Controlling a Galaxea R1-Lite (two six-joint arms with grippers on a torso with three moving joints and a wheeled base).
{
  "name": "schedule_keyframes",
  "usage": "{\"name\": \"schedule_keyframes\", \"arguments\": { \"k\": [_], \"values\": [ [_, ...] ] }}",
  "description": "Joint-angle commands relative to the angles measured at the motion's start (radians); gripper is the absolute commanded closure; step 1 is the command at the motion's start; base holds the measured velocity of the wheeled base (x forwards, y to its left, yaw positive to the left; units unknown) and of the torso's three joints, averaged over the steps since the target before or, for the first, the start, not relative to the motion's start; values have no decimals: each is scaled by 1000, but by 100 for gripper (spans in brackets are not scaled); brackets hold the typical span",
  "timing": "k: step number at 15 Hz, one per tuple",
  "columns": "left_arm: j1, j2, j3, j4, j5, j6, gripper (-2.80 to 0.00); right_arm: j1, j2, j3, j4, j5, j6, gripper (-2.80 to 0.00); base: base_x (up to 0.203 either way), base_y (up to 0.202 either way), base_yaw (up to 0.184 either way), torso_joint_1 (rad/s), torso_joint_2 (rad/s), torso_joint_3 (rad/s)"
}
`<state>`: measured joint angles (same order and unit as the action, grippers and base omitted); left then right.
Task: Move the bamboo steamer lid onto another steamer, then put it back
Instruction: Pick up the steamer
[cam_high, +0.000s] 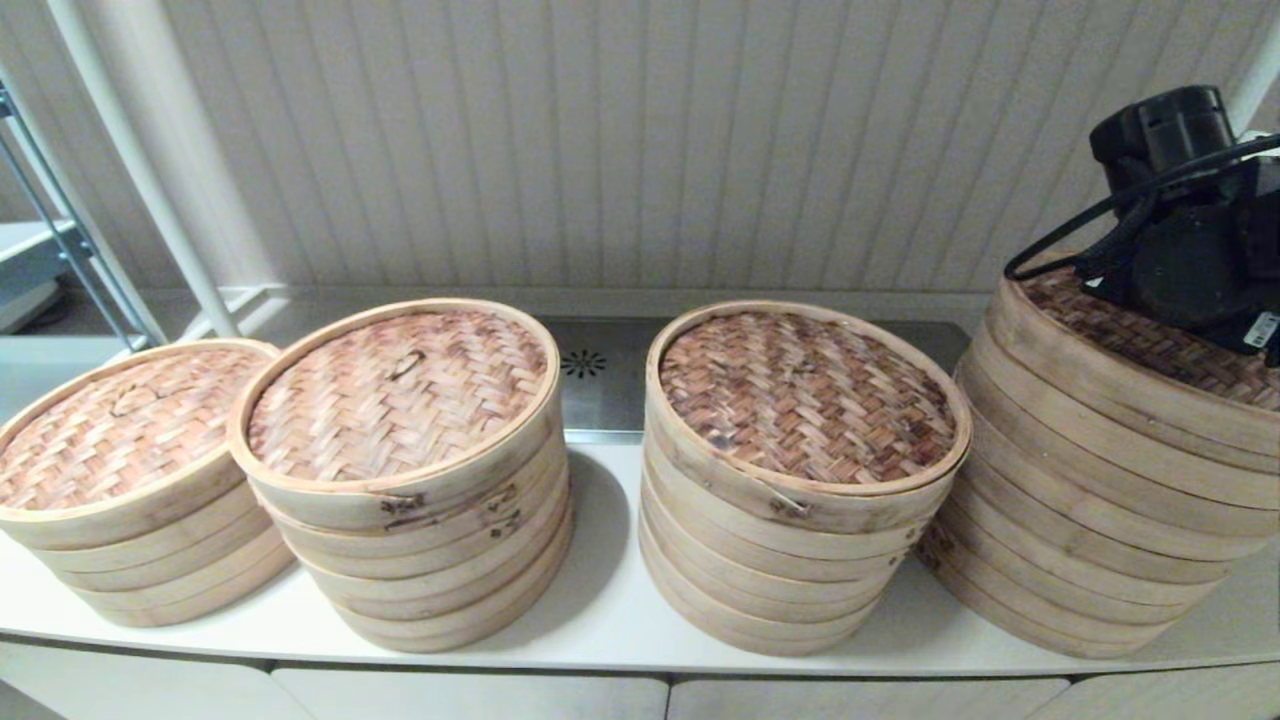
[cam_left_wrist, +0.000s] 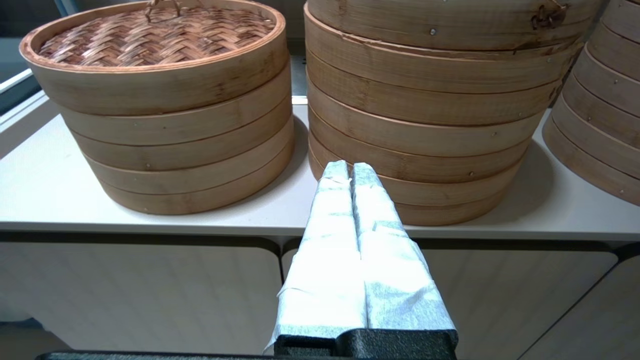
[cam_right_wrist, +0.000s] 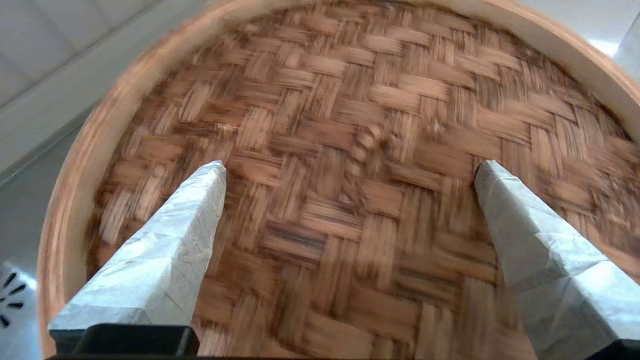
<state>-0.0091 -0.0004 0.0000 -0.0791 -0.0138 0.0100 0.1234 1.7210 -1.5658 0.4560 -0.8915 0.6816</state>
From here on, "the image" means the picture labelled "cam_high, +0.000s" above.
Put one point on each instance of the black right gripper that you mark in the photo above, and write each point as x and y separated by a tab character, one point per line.
1190	260

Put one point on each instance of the woven bamboo steamer lid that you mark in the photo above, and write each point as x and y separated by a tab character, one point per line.
400	395
800	395
130	430
1130	345

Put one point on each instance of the bamboo steamer basket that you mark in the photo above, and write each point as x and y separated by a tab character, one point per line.
170	612
795	593
800	543
790	643
160	585
1200	474
1100	574
1100	504
800	568
450	638
430	542
1100	642
1100	608
445	614
440	590
1100	470
430	566
790	618
150	558
1100	539

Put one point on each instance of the stainless steel vent panel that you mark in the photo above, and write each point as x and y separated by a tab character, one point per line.
610	400

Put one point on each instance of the grey rack shelf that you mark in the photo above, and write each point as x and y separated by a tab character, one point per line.
25	260

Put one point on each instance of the grey metal rack frame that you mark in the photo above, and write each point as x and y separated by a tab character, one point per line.
78	245

